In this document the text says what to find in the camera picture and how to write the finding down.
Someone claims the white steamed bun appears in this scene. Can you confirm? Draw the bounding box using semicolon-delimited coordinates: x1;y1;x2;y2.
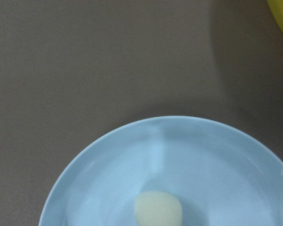
134;191;183;226

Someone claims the light blue plate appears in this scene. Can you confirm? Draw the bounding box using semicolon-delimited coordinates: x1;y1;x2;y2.
39;116;283;226

